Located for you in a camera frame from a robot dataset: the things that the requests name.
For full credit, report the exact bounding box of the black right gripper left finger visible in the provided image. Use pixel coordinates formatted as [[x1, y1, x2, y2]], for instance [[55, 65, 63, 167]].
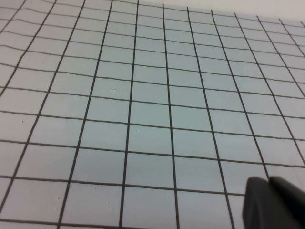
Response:
[[242, 177, 283, 229]]

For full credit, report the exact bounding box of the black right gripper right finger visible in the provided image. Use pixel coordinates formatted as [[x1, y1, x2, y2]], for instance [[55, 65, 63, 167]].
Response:
[[268, 176, 305, 229]]

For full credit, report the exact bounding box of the blue grid table mat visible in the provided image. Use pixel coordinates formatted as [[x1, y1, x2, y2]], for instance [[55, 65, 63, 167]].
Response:
[[0, 0, 305, 229]]

